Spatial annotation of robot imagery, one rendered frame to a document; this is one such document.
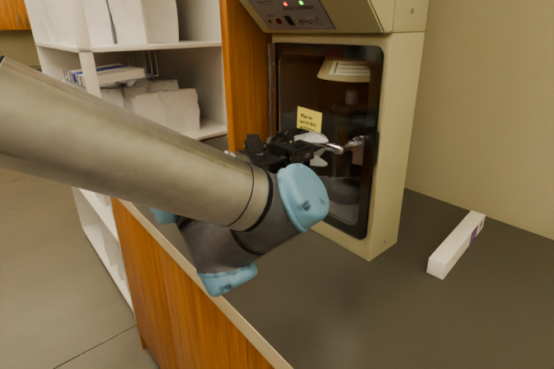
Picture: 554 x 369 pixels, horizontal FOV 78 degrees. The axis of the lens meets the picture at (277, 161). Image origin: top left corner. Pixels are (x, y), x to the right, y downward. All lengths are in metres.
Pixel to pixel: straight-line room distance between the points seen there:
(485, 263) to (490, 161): 0.31
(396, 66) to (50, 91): 0.54
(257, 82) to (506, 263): 0.71
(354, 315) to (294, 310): 0.11
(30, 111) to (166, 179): 0.11
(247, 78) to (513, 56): 0.64
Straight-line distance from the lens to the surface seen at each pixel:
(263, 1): 0.75
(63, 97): 0.29
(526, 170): 1.06
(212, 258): 0.47
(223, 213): 0.34
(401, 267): 0.81
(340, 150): 0.66
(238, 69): 0.87
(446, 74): 1.08
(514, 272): 0.90
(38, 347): 2.20
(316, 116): 0.76
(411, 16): 0.70
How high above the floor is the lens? 1.42
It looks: 21 degrees down
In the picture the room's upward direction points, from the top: 1 degrees counter-clockwise
